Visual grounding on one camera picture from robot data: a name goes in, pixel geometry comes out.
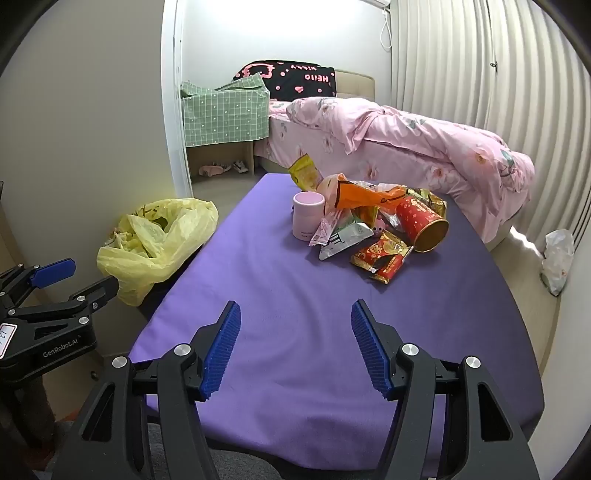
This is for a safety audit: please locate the purple table mat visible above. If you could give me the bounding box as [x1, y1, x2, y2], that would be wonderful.
[128, 173, 544, 467]

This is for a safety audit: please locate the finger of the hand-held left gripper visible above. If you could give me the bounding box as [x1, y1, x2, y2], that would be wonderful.
[0, 258, 77, 308]
[7, 276, 120, 329]

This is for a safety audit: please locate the pink floral bed sheet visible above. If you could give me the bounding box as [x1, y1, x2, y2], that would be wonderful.
[255, 113, 490, 241]

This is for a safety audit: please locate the yellow plastic bag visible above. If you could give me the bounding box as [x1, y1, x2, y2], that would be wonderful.
[96, 198, 219, 306]

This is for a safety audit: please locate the red cylindrical can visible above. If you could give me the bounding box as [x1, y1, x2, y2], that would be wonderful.
[395, 196, 450, 254]

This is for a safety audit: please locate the pink cup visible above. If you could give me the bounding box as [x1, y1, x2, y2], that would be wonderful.
[292, 191, 327, 241]

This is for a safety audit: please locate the white plastic bag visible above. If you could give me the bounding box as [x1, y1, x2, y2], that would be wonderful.
[540, 228, 575, 296]

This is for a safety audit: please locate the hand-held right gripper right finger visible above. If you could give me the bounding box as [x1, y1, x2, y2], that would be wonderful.
[351, 299, 541, 480]

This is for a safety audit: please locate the long pink wrapper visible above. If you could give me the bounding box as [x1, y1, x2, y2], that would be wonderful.
[308, 205, 345, 247]

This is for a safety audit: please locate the green checked cloth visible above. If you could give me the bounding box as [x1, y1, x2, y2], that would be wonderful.
[180, 75, 271, 147]

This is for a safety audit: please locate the red gold snack packet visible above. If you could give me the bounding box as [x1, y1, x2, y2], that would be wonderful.
[349, 230, 413, 285]

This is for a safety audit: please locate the black pillow with pink print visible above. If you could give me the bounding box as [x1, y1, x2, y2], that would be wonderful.
[233, 60, 337, 100]

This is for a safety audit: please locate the white wall cable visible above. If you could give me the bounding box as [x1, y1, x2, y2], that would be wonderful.
[379, 7, 393, 49]

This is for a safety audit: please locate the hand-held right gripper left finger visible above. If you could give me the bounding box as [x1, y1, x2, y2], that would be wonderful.
[52, 301, 242, 480]

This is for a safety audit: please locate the yellow snack packet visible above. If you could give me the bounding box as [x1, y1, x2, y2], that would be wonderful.
[288, 154, 324, 192]

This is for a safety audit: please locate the orange snack bag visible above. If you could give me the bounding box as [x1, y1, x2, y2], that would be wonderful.
[318, 173, 409, 213]

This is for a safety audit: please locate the pink floral quilt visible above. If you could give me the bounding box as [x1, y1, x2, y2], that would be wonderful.
[270, 96, 536, 245]

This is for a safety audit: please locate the beige upholstered bed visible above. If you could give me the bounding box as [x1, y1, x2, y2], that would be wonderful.
[254, 69, 513, 252]

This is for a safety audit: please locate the gold black snack packet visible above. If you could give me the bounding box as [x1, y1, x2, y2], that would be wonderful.
[406, 187, 448, 217]

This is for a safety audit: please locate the wooden nightstand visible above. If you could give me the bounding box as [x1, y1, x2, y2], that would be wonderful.
[187, 138, 256, 185]

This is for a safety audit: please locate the pale pleated curtain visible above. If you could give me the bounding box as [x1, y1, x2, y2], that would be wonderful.
[390, 0, 591, 296]

